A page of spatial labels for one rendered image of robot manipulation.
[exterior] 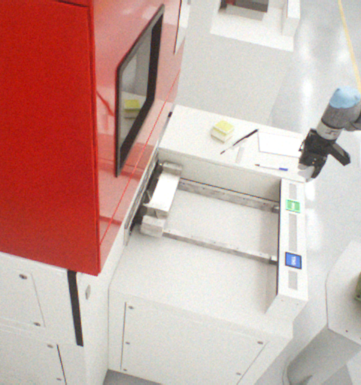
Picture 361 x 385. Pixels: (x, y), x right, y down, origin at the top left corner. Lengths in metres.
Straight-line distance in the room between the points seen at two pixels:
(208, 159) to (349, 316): 0.78
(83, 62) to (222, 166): 1.16
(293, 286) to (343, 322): 0.26
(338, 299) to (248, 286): 0.33
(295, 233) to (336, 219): 1.62
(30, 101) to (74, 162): 0.11
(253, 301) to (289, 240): 0.25
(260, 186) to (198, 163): 0.28
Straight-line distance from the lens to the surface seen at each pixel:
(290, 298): 1.28
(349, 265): 1.64
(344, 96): 1.22
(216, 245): 1.44
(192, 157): 1.60
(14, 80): 0.59
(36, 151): 0.65
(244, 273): 1.43
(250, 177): 1.63
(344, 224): 3.04
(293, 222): 1.47
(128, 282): 1.34
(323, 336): 1.85
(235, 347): 1.48
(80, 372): 1.47
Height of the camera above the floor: 1.97
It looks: 46 degrees down
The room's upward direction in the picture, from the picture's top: 11 degrees clockwise
